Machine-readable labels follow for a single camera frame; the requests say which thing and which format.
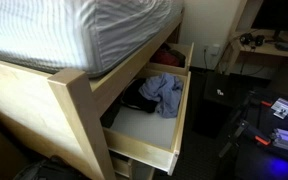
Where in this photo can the blue shirt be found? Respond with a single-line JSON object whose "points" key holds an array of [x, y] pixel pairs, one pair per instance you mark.
{"points": [[165, 93]]}

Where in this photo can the light wooden bed drawer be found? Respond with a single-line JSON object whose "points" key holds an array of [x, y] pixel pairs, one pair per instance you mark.
{"points": [[187, 55], [144, 153]]}

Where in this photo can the black garment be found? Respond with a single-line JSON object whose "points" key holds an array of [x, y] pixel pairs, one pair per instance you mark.
{"points": [[135, 98]]}

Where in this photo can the red garment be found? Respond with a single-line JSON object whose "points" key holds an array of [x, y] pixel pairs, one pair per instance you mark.
{"points": [[165, 58]]}

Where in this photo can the dark grey garment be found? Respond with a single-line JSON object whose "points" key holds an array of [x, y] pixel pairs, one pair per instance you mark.
{"points": [[179, 55]]}

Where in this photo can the black box with white logo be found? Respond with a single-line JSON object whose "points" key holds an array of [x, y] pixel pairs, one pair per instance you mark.
{"points": [[217, 110]]}

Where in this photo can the black and red clamp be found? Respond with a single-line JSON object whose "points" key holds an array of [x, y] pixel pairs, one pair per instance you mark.
{"points": [[247, 133], [255, 101]]}

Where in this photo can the mattress with striped sheet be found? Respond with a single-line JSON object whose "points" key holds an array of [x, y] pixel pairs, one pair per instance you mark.
{"points": [[50, 26]]}

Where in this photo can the black headphones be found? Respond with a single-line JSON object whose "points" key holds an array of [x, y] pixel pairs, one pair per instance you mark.
{"points": [[246, 38]]}

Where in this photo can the black work table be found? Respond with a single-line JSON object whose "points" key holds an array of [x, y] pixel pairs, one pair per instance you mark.
{"points": [[250, 163]]}

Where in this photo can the light wooden desk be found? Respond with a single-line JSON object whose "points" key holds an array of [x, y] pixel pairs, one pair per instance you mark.
{"points": [[267, 50]]}

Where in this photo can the black monitor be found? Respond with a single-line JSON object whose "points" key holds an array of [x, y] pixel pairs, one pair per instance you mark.
{"points": [[277, 13]]}

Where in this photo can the white wall outlet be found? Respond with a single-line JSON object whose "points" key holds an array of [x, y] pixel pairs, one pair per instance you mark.
{"points": [[214, 50]]}

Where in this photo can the light wooden bed frame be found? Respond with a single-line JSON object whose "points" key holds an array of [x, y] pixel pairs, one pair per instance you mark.
{"points": [[27, 100]]}

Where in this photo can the aluminium bracket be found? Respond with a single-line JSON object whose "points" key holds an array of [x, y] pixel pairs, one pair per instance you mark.
{"points": [[284, 107]]}

